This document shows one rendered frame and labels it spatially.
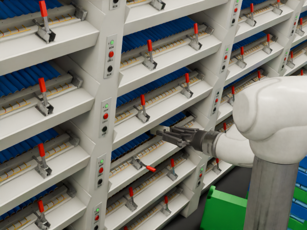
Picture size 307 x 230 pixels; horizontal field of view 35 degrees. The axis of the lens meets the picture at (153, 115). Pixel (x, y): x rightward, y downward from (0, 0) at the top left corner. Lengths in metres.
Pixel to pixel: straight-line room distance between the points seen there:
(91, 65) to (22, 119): 0.24
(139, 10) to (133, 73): 0.19
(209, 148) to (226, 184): 0.94
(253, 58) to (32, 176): 1.30
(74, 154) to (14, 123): 0.29
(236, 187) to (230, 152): 0.98
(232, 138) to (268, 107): 0.62
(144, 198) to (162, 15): 0.75
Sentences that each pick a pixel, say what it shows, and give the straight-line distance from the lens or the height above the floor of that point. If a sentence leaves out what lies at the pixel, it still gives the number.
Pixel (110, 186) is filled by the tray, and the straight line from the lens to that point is 1.59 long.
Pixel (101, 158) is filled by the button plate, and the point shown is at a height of 0.65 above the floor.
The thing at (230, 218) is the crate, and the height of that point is 0.11.
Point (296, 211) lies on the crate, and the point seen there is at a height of 0.18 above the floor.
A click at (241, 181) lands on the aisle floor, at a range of 2.63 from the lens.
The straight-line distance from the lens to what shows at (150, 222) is 2.09.
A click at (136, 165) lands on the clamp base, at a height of 0.51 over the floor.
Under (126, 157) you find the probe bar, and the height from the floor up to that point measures 0.53.
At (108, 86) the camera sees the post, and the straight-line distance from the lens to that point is 1.36.
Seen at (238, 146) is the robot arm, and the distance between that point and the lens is 1.60.
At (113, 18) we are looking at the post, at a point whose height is 1.09.
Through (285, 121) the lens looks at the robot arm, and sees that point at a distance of 1.03.
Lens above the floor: 1.50
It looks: 29 degrees down
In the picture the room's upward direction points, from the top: 8 degrees clockwise
